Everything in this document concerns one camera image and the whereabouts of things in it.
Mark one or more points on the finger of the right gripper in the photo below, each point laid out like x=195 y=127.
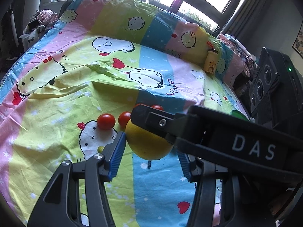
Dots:
x=155 y=121

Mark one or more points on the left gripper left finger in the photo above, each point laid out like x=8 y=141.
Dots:
x=59 y=202

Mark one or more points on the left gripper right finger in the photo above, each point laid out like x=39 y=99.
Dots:
x=240 y=202

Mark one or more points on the yellow lemon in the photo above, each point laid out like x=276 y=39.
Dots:
x=145 y=144

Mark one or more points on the small cherry tomato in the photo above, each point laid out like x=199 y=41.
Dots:
x=106 y=121

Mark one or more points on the small green olive fruit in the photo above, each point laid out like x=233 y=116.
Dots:
x=100 y=149

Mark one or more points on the green plastic bowl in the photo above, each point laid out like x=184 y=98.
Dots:
x=238 y=114

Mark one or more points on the small dark stem piece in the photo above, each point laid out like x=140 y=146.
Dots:
x=149 y=164

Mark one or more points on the yellow cartoon bottle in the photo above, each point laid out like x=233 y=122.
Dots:
x=211 y=61

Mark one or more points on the pink crumpled cloth right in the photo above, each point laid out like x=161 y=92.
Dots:
x=238 y=48

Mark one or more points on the colourful cartoon bed sheet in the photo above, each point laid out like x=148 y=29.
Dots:
x=102 y=56

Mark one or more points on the pink cloth bundle left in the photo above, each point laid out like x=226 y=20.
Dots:
x=42 y=18

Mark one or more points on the black camera device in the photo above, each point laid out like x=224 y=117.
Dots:
x=276 y=92

